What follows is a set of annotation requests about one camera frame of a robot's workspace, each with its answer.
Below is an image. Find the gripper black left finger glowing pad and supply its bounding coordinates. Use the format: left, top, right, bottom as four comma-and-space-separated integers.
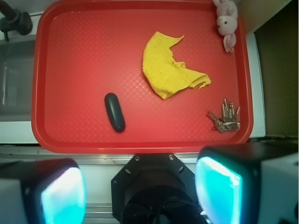
0, 158, 87, 224

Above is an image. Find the black oval remote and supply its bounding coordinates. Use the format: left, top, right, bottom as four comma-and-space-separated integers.
104, 92, 126, 133

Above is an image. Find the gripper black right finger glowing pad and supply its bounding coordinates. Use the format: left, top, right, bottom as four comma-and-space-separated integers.
195, 141, 299, 224

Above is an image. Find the black faucet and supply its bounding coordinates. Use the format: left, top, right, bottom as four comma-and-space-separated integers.
0, 0, 33, 42

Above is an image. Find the grey sink basin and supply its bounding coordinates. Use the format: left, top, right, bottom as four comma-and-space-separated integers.
0, 40, 35, 122

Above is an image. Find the yellow microfiber cloth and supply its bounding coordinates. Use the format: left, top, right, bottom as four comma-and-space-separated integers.
142, 31, 211, 100

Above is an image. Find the red plastic tray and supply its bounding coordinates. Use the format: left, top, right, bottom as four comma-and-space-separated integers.
32, 0, 253, 154

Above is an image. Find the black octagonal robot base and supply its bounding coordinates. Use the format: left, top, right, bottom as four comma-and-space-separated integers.
111, 154, 207, 224

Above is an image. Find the silver key bunch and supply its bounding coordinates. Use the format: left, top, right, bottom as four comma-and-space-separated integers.
207, 98, 241, 133

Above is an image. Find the pink plush bunny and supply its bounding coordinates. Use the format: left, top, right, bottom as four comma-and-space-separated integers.
213, 0, 238, 53

